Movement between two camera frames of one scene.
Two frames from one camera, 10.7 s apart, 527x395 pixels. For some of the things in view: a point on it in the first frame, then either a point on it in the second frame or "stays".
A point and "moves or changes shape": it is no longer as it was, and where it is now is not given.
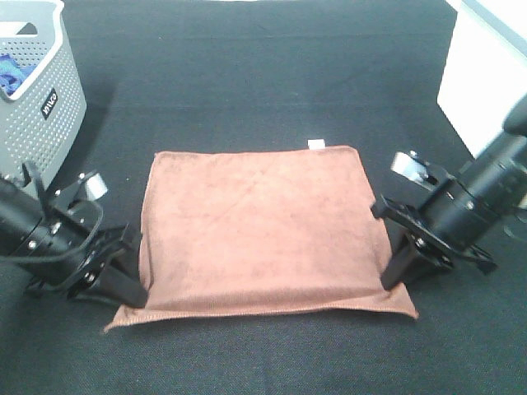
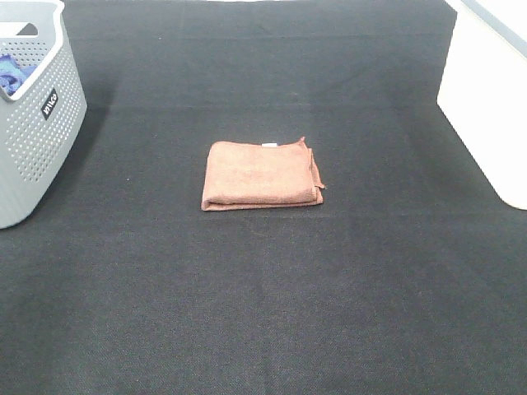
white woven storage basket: x=485 y=69 stays
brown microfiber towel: x=230 y=230 moves or changes shape
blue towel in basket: x=12 y=73 stays
